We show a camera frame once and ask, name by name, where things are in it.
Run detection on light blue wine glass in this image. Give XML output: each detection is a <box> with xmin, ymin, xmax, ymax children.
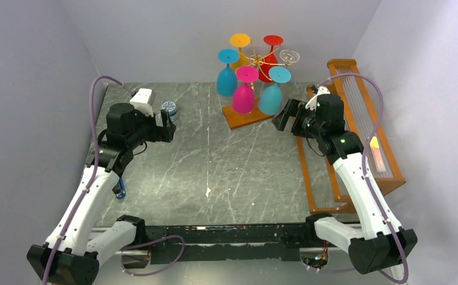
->
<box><xmin>258</xmin><ymin>66</ymin><xmax>291</xmax><ymax>115</ymax></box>

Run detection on pink wine glass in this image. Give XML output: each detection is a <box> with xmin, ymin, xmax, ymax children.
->
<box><xmin>232</xmin><ymin>65</ymin><xmax>258</xmax><ymax>115</ymax></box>

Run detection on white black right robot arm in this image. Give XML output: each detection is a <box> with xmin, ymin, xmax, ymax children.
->
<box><xmin>272</xmin><ymin>94</ymin><xmax>418</xmax><ymax>274</ymax></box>

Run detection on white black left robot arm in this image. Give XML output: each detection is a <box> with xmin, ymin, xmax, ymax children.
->
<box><xmin>27</xmin><ymin>103</ymin><xmax>176</xmax><ymax>284</ymax></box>

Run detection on clear wine glass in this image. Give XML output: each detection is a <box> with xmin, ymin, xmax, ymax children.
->
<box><xmin>279</xmin><ymin>49</ymin><xmax>300</xmax><ymax>66</ymax></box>

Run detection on red wine glass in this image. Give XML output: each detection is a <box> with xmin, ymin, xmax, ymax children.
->
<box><xmin>258</xmin><ymin>34</ymin><xmax>283</xmax><ymax>83</ymax></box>

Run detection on wooden rack base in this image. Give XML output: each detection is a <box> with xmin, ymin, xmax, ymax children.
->
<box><xmin>222</xmin><ymin>97</ymin><xmax>274</xmax><ymax>129</ymax></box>

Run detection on dark blue wine glass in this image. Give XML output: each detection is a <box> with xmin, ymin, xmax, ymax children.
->
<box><xmin>216</xmin><ymin>49</ymin><xmax>239</xmax><ymax>97</ymax></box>

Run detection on yellow wine glass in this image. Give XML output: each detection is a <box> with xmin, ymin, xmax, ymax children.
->
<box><xmin>230</xmin><ymin>33</ymin><xmax>251</xmax><ymax>71</ymax></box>

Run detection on blue cleaning gel jar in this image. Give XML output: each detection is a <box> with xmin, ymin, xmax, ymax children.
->
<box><xmin>161</xmin><ymin>101</ymin><xmax>179</xmax><ymax>122</ymax></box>

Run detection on blue clip tool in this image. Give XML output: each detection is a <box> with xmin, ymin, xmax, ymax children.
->
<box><xmin>112</xmin><ymin>178</ymin><xmax>126</xmax><ymax>200</ymax></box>

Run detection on wooden tiered shelf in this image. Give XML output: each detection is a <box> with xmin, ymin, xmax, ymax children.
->
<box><xmin>296</xmin><ymin>59</ymin><xmax>406</xmax><ymax>214</ymax></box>

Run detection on yellow orange marker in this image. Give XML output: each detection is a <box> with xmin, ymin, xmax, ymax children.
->
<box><xmin>369</xmin><ymin>136</ymin><xmax>386</xmax><ymax>173</ymax></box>

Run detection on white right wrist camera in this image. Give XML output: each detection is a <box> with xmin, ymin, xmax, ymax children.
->
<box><xmin>305</xmin><ymin>85</ymin><xmax>330</xmax><ymax>111</ymax></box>

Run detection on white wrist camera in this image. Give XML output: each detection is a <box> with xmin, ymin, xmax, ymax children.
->
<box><xmin>129</xmin><ymin>88</ymin><xmax>155</xmax><ymax>116</ymax></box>
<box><xmin>305</xmin><ymin>85</ymin><xmax>330</xmax><ymax>111</ymax></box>

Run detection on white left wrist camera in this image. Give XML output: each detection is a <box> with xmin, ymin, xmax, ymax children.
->
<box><xmin>129</xmin><ymin>88</ymin><xmax>155</xmax><ymax>116</ymax></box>

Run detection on gold wire glass rack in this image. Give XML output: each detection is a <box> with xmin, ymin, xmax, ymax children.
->
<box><xmin>247</xmin><ymin>50</ymin><xmax>289</xmax><ymax>82</ymax></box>

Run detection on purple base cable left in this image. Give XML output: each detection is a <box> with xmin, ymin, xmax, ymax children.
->
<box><xmin>120</xmin><ymin>235</ymin><xmax>186</xmax><ymax>277</ymax></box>

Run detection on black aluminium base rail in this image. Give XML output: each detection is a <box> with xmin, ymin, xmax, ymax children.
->
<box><xmin>94</xmin><ymin>222</ymin><xmax>364</xmax><ymax>265</ymax></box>

